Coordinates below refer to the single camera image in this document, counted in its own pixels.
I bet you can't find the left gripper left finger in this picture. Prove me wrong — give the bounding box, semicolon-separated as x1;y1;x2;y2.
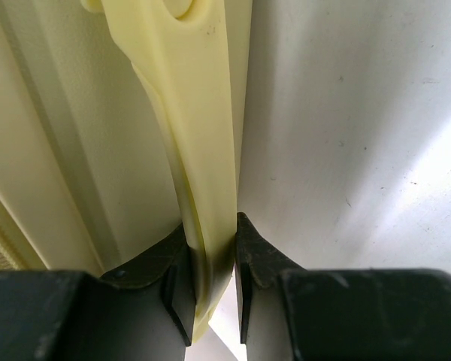
0;226;192;360

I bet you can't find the yellow suitcase black lining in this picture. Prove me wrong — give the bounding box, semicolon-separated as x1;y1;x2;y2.
0;0;253;347

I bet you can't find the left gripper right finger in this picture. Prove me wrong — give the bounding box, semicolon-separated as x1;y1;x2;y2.
235;213;451;360

